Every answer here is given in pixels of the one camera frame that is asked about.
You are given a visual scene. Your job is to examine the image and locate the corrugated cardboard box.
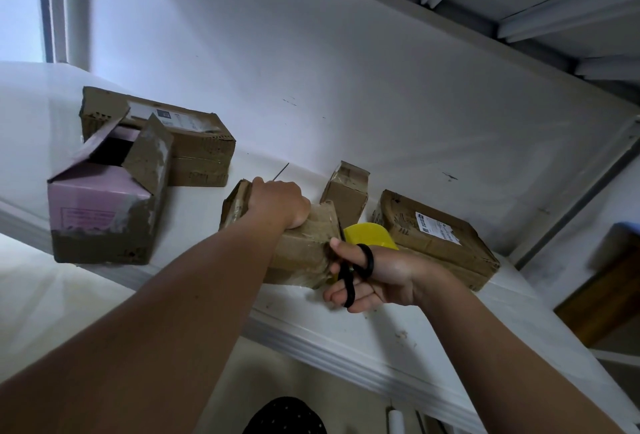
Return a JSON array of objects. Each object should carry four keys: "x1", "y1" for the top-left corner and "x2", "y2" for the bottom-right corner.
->
[{"x1": 220, "y1": 179, "x2": 343, "y2": 289}]

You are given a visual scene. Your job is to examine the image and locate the pink carton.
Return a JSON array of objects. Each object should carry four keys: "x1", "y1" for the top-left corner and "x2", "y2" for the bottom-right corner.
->
[{"x1": 47, "y1": 104, "x2": 176, "y2": 266}]

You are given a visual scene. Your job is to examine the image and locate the person's left forearm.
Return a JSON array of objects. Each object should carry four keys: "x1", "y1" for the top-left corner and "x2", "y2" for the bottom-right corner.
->
[{"x1": 0, "y1": 214, "x2": 286, "y2": 434}]

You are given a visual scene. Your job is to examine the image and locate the person's left hand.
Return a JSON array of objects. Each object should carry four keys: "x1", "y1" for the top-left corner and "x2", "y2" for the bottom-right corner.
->
[{"x1": 243, "y1": 177, "x2": 313, "y2": 232}]

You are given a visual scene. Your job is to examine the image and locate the long cardboard box white label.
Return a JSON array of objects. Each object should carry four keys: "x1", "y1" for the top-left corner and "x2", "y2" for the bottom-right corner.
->
[{"x1": 80, "y1": 86, "x2": 237, "y2": 188}]

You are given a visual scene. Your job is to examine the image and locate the yellow tape roll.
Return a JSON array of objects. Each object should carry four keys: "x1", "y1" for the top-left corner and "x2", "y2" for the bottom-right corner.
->
[{"x1": 344, "y1": 221, "x2": 400, "y2": 252}]

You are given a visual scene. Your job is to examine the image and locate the black handled scissors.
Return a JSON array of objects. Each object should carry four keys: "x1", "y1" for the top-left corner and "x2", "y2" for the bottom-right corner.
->
[{"x1": 337, "y1": 223, "x2": 376, "y2": 309}]

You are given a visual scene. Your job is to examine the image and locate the person's right forearm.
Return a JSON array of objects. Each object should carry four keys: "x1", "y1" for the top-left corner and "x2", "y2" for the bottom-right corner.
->
[{"x1": 420, "y1": 279, "x2": 621, "y2": 434}]

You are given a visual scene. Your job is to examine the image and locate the person's black trousers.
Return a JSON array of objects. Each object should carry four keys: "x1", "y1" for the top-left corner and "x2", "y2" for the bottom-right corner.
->
[{"x1": 243, "y1": 395, "x2": 329, "y2": 434}]

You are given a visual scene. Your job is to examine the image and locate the wooden stool blue top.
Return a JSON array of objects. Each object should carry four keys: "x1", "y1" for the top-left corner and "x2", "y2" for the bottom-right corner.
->
[{"x1": 555, "y1": 223, "x2": 640, "y2": 350}]

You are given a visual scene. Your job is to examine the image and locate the small cardboard box red label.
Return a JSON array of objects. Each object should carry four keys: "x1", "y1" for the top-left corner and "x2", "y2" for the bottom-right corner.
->
[{"x1": 319, "y1": 160, "x2": 371, "y2": 230}]

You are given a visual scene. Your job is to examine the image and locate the person's right hand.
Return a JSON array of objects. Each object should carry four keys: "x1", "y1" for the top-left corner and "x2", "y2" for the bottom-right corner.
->
[{"x1": 323, "y1": 237, "x2": 446, "y2": 314}]

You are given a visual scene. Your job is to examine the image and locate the white metal shelf rack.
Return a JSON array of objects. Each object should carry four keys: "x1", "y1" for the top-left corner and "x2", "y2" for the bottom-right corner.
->
[{"x1": 0, "y1": 0, "x2": 640, "y2": 434}]

